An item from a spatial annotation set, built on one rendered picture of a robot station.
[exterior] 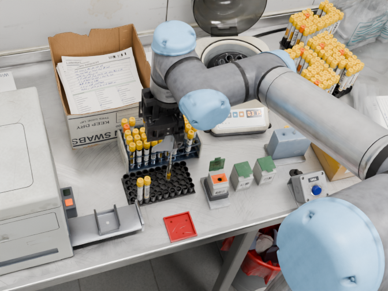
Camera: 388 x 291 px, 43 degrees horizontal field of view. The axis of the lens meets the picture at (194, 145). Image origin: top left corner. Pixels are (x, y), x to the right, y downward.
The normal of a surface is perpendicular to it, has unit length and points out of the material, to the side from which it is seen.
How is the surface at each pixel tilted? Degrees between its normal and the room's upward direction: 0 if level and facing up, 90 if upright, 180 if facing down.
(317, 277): 82
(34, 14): 90
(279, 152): 90
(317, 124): 67
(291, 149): 90
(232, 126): 25
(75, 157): 0
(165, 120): 0
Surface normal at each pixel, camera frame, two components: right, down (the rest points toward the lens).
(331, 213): -0.12, -0.82
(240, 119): 0.17, -0.16
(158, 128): 0.32, 0.80
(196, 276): 0.11, -0.56
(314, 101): -0.43, -0.61
